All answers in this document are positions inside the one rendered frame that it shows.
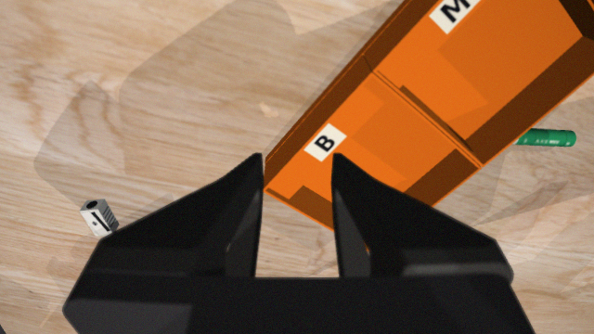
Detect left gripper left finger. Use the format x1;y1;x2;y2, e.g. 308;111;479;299
82;153;264;276

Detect green battery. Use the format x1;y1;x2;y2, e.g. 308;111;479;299
512;128;576;147

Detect orange open bin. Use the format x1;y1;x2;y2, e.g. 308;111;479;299
264;0;594;232

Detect white pencil sharpener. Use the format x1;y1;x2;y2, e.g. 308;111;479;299
79;199;119;237

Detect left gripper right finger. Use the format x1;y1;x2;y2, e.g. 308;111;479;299
331;152;514;284

